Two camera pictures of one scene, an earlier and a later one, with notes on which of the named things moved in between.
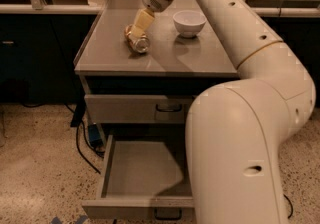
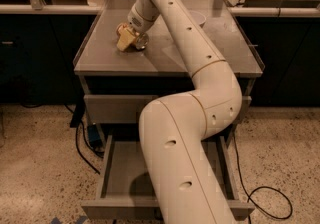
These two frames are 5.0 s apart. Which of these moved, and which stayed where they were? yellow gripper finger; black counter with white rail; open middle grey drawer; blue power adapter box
Moved: yellow gripper finger
Stayed: blue power adapter box; black counter with white rail; open middle grey drawer
